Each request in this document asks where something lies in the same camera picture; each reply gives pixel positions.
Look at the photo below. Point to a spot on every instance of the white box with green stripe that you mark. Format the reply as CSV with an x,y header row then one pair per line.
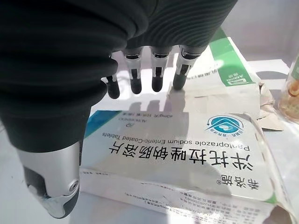
x,y
210,100

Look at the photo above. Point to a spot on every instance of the white blue pantoprazole tablet box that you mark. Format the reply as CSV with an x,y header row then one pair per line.
x,y
175,151

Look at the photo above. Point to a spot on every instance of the clear packet with orange contents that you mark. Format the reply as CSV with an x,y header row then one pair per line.
x,y
290,93

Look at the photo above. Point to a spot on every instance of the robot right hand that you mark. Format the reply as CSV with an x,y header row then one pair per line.
x,y
58,58

